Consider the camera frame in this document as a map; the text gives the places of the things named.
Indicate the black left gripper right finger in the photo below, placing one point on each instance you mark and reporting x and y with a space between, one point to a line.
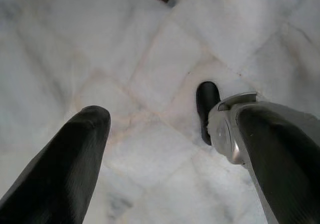
287 164

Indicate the black robot foot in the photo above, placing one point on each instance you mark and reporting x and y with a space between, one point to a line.
206 101

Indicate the silver robot leg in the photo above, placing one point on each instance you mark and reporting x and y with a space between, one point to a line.
222 131

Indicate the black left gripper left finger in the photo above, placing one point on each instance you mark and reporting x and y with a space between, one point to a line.
57 164

